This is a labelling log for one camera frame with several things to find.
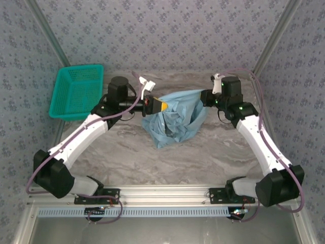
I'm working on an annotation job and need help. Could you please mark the light blue t-shirt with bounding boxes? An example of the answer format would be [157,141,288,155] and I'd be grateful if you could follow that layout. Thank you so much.
[141,88,208,150]

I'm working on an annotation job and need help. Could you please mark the teal plastic basket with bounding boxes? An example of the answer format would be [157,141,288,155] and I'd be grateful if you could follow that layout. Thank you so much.
[48,64,105,122]

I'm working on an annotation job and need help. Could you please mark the small black controller board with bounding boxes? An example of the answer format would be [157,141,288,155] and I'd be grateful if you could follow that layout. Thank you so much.
[230,207,248,219]
[84,207,106,217]

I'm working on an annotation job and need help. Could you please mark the grey metal panel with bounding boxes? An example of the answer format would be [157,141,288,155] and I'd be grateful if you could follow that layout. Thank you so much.
[15,205,317,244]

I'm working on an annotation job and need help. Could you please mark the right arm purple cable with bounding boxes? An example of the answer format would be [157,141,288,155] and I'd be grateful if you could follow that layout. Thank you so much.
[220,68,305,223]

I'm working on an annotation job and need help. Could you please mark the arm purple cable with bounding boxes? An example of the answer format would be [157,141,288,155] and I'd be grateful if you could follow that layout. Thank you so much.
[220,68,305,223]
[26,72,124,225]

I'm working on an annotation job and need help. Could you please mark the aluminium table side rail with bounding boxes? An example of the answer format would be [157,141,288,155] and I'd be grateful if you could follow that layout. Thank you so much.
[250,73,282,163]
[50,119,67,153]

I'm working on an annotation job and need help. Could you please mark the aluminium frame post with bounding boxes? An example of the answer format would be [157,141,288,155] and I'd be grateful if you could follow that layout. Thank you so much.
[250,0,305,77]
[26,0,71,67]

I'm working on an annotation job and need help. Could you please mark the aluminium mounting rail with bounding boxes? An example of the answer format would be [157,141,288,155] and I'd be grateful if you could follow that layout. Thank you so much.
[26,185,304,206]

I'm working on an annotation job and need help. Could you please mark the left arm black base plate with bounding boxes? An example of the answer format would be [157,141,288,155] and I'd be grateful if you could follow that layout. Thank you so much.
[74,188,120,205]

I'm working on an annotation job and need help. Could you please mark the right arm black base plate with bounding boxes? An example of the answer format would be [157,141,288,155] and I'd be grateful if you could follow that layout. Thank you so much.
[208,187,256,205]

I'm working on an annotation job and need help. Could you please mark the white slotted cable duct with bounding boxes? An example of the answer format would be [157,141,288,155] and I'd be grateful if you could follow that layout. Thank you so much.
[37,206,245,218]

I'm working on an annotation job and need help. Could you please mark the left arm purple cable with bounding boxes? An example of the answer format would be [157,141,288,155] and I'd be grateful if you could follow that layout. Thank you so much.
[26,72,124,225]

